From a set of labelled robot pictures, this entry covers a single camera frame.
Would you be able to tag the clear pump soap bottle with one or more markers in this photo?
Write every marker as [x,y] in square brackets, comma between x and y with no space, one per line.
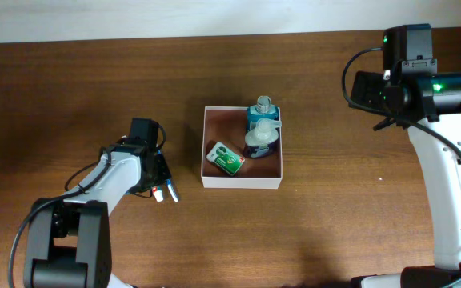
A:
[262,141]

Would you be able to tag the teal mouthwash bottle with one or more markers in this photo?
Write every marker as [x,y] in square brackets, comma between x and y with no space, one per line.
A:
[263,108]

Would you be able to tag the blue white toothbrush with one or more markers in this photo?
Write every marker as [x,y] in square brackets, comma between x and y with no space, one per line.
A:
[171,187]

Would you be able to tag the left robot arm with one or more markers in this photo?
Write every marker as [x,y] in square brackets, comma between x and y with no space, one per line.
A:
[68,241]

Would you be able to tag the pink cardboard box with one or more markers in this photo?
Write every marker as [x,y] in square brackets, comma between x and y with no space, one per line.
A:
[227,124]

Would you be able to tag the green red toothpaste tube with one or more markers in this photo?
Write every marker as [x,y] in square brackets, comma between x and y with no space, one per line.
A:
[157,193]

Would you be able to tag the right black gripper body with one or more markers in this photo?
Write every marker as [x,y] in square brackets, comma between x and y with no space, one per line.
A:
[376,90]

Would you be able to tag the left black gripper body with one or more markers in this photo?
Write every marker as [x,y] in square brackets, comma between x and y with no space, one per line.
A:
[161,174]

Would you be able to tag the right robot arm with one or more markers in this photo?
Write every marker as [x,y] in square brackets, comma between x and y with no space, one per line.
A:
[428,106]

